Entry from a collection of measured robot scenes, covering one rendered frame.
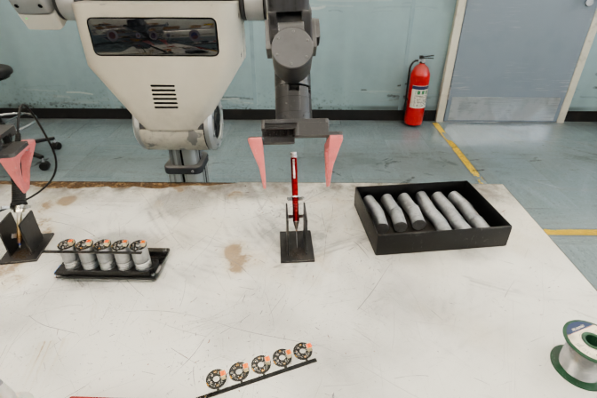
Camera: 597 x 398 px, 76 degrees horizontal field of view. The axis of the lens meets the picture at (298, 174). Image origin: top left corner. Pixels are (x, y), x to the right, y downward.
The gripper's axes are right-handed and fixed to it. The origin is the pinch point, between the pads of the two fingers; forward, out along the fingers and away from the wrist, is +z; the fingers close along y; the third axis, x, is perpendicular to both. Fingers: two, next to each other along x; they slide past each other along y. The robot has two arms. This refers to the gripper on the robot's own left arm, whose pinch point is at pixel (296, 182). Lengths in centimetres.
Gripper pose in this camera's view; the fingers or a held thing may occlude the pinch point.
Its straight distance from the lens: 58.7
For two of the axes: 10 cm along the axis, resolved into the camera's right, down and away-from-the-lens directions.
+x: -0.5, 1.1, 9.9
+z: 0.4, 9.9, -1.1
